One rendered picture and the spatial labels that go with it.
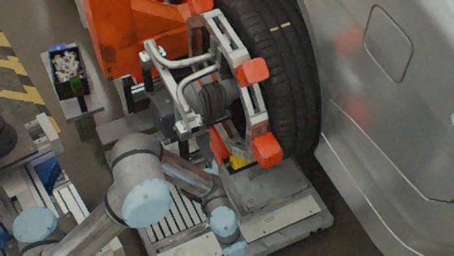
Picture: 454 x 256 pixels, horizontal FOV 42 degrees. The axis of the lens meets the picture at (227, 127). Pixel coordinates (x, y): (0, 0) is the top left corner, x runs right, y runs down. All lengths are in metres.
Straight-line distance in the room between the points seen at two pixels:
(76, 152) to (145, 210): 1.74
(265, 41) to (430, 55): 0.67
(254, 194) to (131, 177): 1.30
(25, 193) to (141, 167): 0.83
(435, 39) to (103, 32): 1.45
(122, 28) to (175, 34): 0.26
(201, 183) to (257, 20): 0.57
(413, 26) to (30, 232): 1.10
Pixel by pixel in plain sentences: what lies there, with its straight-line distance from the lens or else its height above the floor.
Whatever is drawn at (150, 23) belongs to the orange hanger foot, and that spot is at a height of 0.76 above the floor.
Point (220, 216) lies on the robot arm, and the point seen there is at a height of 1.01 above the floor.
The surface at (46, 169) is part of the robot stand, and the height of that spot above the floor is 0.68.
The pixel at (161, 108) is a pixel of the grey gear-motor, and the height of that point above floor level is 0.40.
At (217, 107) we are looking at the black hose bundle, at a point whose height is 1.01.
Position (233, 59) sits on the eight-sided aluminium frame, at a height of 1.12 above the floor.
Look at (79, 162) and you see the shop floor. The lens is 3.05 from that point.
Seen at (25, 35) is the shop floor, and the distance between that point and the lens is 3.70.
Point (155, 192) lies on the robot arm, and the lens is 1.35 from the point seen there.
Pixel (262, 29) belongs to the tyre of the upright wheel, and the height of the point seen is 1.17.
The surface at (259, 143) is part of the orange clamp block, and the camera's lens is 1.96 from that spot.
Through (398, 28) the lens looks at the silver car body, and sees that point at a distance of 1.43.
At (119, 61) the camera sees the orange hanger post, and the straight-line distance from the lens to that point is 2.56.
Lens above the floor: 2.50
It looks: 54 degrees down
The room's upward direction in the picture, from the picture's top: 1 degrees clockwise
